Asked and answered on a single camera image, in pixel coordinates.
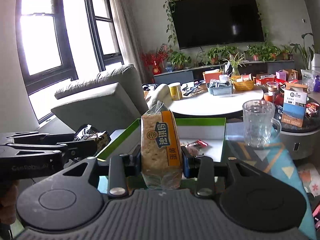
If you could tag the smartphone with lit screen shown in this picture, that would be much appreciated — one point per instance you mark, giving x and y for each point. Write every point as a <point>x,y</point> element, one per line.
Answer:
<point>316,217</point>

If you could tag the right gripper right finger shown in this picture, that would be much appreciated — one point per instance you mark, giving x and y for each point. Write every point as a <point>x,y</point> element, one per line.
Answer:
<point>201,168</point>

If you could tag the yellow wicker basket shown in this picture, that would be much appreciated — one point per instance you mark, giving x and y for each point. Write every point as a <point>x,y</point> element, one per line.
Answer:
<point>241,85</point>

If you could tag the red flower decoration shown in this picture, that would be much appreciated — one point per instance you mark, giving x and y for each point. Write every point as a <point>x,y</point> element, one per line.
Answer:
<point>153,60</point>

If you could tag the person left hand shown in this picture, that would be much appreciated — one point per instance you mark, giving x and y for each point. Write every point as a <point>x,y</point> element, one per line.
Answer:
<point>8,203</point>

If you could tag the dark snack packet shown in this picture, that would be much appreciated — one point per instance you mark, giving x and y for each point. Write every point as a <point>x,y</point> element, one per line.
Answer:
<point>88,132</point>

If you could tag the blue white carton box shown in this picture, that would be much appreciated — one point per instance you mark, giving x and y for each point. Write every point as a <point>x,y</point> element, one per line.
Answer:
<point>294,107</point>

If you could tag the blue plastic tray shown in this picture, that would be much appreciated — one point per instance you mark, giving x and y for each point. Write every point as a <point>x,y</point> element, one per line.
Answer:
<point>219,89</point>

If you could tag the red candy bar wrapper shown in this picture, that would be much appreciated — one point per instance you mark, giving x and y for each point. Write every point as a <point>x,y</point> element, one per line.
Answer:
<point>196,148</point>

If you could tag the yellow tin can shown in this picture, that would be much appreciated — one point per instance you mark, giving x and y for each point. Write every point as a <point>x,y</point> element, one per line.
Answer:
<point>175,91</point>

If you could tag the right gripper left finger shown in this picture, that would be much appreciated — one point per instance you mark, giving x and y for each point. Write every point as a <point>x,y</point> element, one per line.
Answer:
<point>125,166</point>

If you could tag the clear glass mug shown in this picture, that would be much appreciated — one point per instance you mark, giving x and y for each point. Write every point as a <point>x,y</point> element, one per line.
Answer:
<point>260,126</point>

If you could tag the blue patterned table mat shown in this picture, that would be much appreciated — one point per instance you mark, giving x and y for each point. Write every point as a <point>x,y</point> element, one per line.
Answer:
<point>274,160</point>

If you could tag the wall mounted black television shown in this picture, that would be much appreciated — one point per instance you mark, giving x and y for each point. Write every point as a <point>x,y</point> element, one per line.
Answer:
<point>209,22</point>

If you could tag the orange cracker packet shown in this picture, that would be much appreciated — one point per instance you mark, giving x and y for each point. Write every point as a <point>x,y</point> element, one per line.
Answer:
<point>160,149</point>

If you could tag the grey sofa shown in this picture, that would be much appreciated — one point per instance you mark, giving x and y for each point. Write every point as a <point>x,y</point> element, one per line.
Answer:
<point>112,100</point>

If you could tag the purple gift bag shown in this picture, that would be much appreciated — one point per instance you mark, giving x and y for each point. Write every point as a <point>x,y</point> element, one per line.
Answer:
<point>316,84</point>

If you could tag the round white coffee table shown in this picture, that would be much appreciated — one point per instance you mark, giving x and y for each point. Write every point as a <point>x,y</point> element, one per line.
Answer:
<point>205,104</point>

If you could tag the green cardboard box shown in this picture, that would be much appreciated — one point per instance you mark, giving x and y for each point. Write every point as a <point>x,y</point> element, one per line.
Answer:
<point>211,130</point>

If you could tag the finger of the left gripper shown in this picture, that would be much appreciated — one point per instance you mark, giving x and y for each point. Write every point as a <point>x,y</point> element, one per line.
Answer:
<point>78,149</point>
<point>42,138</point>

